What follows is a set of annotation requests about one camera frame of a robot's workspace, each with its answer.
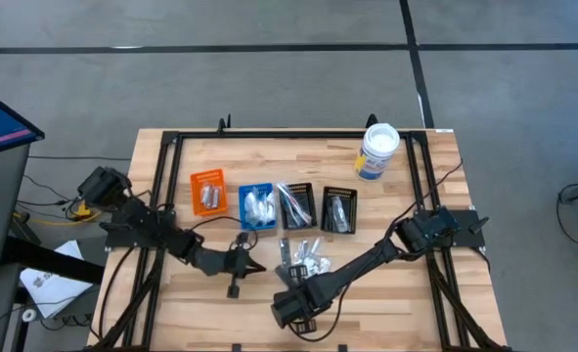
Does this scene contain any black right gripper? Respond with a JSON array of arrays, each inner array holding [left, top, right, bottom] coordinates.
[[288, 264, 333, 335]]

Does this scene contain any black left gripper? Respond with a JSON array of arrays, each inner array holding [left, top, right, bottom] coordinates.
[[223, 246, 267, 300]]

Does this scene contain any bag of cotton swabs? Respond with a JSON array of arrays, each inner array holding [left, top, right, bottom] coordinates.
[[291, 237, 333, 280]]

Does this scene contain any bagged black comb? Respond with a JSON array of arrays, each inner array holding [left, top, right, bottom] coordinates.
[[274, 238, 297, 288], [330, 195, 346, 234]]

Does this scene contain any blue plastic basket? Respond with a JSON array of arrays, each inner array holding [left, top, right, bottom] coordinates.
[[238, 182, 280, 231]]

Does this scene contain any bag of white cotton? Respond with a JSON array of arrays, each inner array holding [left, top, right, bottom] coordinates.
[[244, 190, 263, 225], [258, 188, 277, 226]]

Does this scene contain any bagged white blue toothbrush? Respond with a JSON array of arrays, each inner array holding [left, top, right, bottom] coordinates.
[[290, 198, 314, 229]]

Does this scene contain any bagged grey comb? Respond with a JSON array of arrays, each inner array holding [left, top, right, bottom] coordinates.
[[337, 196, 353, 234]]

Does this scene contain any black plastic basket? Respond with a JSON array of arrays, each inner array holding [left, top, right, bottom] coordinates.
[[320, 185, 359, 235], [278, 181, 319, 231]]

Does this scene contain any orange plastic basket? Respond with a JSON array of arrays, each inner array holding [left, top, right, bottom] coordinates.
[[189, 168, 230, 218]]

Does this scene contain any Lysol wipes canister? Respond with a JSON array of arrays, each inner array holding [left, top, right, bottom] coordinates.
[[353, 121, 401, 182]]

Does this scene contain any white paper sheet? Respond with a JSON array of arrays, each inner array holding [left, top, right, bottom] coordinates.
[[19, 239, 95, 320]]

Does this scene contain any black stand base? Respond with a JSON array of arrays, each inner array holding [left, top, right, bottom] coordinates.
[[0, 234, 107, 352]]

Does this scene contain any grey cabinet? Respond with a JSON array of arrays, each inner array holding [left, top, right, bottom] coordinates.
[[0, 141, 31, 271]]

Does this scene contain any blue screen monitor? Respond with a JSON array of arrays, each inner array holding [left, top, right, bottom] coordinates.
[[0, 82, 46, 160]]

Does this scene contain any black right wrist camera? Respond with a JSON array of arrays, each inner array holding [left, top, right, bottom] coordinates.
[[270, 291, 310, 330]]

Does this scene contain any black left wrist camera cable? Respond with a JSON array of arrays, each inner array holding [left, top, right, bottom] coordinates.
[[189, 214, 260, 251]]

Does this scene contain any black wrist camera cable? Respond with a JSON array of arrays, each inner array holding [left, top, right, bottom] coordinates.
[[189, 214, 260, 251], [287, 158, 466, 343]]

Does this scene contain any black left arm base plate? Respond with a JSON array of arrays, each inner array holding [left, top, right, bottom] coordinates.
[[103, 220, 175, 250]]

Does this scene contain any black aluminium table frame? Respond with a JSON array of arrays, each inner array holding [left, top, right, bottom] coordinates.
[[88, 114, 511, 352]]

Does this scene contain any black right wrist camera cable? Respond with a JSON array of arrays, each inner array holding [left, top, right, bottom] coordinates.
[[287, 158, 466, 343]]

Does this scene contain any yellow cable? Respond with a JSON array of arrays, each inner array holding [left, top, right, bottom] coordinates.
[[26, 195, 111, 227]]

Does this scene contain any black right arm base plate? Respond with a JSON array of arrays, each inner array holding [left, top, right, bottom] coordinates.
[[412, 208, 490, 249]]

